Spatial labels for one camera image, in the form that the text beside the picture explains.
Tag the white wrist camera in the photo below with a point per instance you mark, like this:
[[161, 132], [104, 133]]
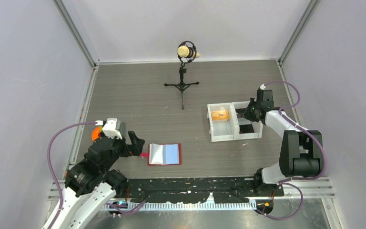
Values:
[[262, 87], [110, 128]]

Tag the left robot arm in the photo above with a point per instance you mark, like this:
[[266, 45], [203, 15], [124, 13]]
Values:
[[91, 183]]

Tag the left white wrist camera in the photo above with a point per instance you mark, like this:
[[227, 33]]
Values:
[[110, 128]]

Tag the beige microphone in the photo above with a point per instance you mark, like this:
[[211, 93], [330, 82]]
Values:
[[187, 52]]

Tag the red card holder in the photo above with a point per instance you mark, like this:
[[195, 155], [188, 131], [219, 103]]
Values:
[[163, 154]]

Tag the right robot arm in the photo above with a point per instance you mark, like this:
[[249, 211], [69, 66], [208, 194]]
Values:
[[301, 154]]

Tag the grey studded baseplate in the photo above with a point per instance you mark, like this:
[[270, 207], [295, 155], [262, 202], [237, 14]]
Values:
[[122, 129]]

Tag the white two-compartment tray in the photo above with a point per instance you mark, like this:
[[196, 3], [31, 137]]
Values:
[[229, 131]]

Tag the black microphone tripod stand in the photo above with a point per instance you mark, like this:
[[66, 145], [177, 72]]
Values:
[[182, 86]]

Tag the black credit card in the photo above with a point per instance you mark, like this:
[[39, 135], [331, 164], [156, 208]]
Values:
[[246, 129], [240, 112]]

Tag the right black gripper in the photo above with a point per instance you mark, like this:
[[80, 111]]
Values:
[[247, 115]]

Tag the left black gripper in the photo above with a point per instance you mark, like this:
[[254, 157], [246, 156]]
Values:
[[135, 148]]

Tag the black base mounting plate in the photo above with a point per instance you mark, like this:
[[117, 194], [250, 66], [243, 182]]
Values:
[[197, 190]]

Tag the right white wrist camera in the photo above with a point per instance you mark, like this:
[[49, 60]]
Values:
[[262, 87]]

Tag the orange credit card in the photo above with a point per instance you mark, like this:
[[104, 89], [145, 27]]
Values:
[[220, 115]]

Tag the orange curved plastic piece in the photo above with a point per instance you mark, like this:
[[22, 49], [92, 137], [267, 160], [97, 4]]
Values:
[[96, 133]]

